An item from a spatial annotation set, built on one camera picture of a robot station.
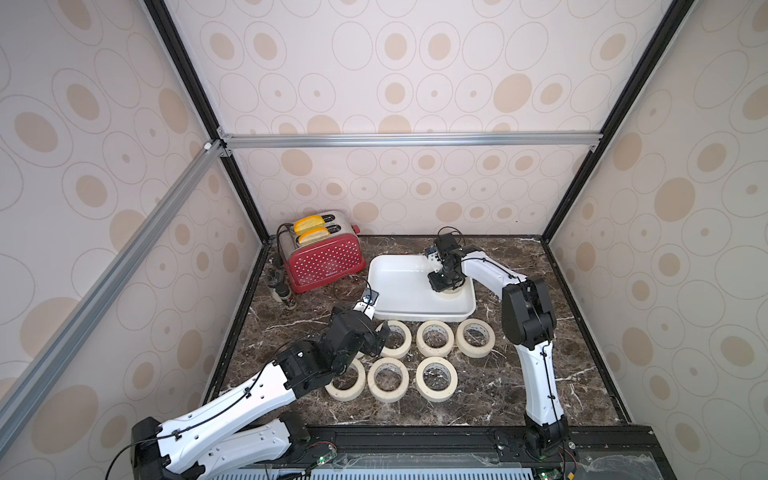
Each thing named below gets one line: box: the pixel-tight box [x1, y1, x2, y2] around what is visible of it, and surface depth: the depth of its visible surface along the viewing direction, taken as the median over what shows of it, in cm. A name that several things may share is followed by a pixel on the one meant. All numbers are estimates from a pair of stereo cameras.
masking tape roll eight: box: [367, 357, 410, 403], surface depth 85 cm
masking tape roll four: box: [456, 318, 496, 359], surface depth 91 cm
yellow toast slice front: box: [298, 228, 330, 245], surface depth 94 cm
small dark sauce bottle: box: [272, 283, 297, 310], surface depth 96 cm
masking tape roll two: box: [416, 356, 459, 403], surface depth 83 cm
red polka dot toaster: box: [279, 210, 366, 294], surface depth 99 cm
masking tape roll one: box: [324, 351, 366, 402], surface depth 83 cm
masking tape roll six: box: [416, 320, 455, 358], surface depth 94 cm
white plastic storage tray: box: [367, 254, 477, 321], surface depth 105 cm
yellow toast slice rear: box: [294, 215, 326, 236], surface depth 97 cm
